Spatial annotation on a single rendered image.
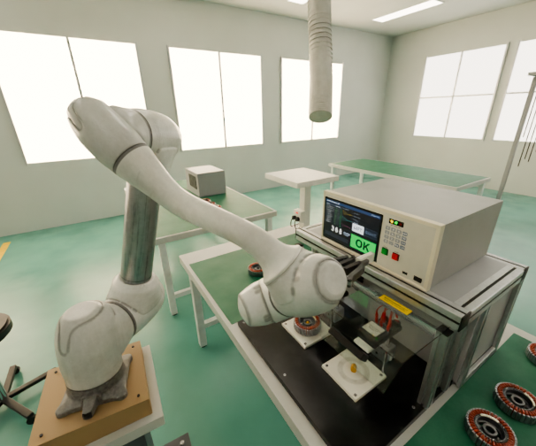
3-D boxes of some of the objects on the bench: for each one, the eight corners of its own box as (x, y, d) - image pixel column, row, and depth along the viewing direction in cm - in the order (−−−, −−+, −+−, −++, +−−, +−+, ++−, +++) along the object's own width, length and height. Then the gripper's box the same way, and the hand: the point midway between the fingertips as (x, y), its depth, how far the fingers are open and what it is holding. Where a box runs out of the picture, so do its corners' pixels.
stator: (305, 342, 104) (305, 334, 103) (287, 324, 113) (287, 317, 112) (326, 329, 110) (327, 322, 109) (309, 313, 119) (309, 306, 117)
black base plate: (353, 481, 67) (354, 476, 67) (237, 325, 118) (237, 321, 117) (451, 385, 90) (453, 380, 90) (319, 288, 141) (319, 285, 140)
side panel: (459, 388, 89) (487, 309, 77) (449, 381, 92) (475, 303, 80) (496, 350, 103) (524, 278, 91) (486, 345, 105) (513, 273, 93)
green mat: (231, 324, 118) (231, 324, 118) (188, 265, 166) (188, 264, 166) (373, 262, 164) (373, 262, 164) (308, 229, 212) (308, 229, 212)
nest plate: (304, 349, 102) (304, 347, 102) (281, 325, 114) (281, 323, 114) (333, 333, 110) (333, 330, 109) (309, 311, 122) (309, 310, 121)
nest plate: (355, 403, 83) (356, 400, 83) (321, 367, 95) (321, 365, 95) (386, 378, 91) (386, 375, 90) (351, 348, 103) (351, 345, 102)
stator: (507, 422, 79) (511, 414, 78) (484, 387, 89) (487, 379, 88) (550, 427, 78) (555, 419, 76) (522, 390, 88) (526, 382, 87)
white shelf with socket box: (295, 250, 180) (297, 183, 163) (265, 232, 209) (264, 173, 192) (333, 238, 197) (339, 175, 180) (302, 222, 226) (303, 167, 209)
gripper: (297, 280, 79) (354, 257, 90) (329, 306, 68) (389, 276, 80) (297, 258, 76) (356, 237, 87) (331, 280, 66) (393, 254, 77)
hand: (364, 259), depth 82 cm, fingers closed
